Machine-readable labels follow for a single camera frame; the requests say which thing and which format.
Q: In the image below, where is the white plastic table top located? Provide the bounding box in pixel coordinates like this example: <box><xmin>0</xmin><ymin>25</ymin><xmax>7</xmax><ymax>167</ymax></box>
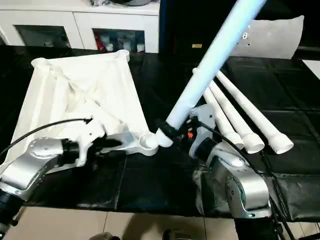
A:
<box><xmin>5</xmin><ymin>49</ymin><xmax>160</xmax><ymax>177</ymax></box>

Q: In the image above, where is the dark grey robot foot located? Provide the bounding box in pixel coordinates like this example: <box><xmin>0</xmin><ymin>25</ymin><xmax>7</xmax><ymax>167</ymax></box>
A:
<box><xmin>89</xmin><ymin>230</ymin><xmax>122</xmax><ymax>240</ymax></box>
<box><xmin>161</xmin><ymin>228</ymin><xmax>194</xmax><ymax>240</ymax></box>

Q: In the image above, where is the black box with yellow label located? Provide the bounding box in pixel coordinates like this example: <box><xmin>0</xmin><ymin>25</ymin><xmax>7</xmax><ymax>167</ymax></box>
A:
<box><xmin>158</xmin><ymin>0</ymin><xmax>237</xmax><ymax>57</ymax></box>

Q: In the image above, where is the white cabinet with glass doors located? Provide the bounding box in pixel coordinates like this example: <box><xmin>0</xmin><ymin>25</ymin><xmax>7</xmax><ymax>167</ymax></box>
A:
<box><xmin>0</xmin><ymin>0</ymin><xmax>161</xmax><ymax>54</ymax></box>

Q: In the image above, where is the white plastic bag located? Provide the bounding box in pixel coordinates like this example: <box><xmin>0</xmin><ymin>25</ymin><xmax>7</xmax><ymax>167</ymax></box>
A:
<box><xmin>234</xmin><ymin>15</ymin><xmax>305</xmax><ymax>60</ymax></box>

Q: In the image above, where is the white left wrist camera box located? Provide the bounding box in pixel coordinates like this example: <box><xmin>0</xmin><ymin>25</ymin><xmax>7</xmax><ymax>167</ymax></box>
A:
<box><xmin>74</xmin><ymin>118</ymin><xmax>108</xmax><ymax>167</ymax></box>

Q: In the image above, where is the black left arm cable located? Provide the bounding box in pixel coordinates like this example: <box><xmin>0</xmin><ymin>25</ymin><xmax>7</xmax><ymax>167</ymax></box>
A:
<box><xmin>0</xmin><ymin>117</ymin><xmax>94</xmax><ymax>159</ymax></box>

